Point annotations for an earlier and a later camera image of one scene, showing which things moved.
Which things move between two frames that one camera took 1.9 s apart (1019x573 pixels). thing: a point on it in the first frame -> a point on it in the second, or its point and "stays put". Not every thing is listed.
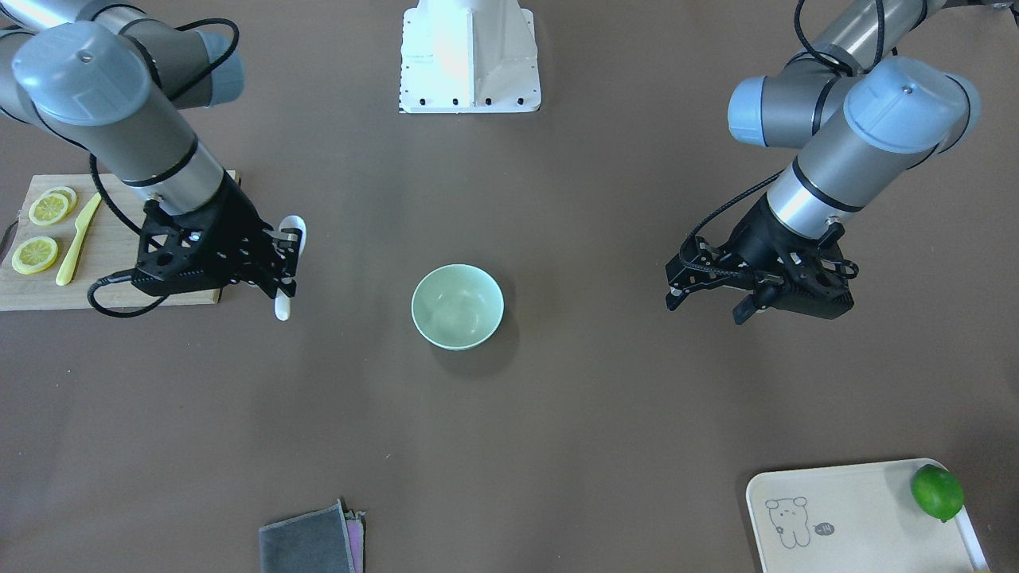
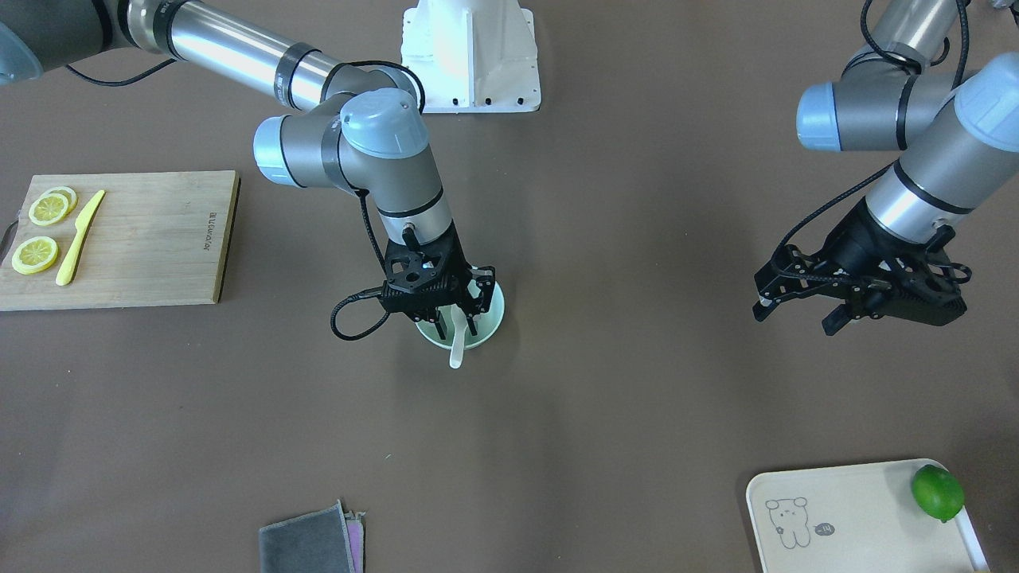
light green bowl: [457, 308] stays put
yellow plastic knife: [67, 268] stays put
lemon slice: [48, 208] stays put
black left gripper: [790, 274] -> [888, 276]
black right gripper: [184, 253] -> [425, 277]
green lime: [937, 492] stays put
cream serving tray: [853, 517] stays put
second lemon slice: [33, 255] stays put
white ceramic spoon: [282, 300] -> [460, 325]
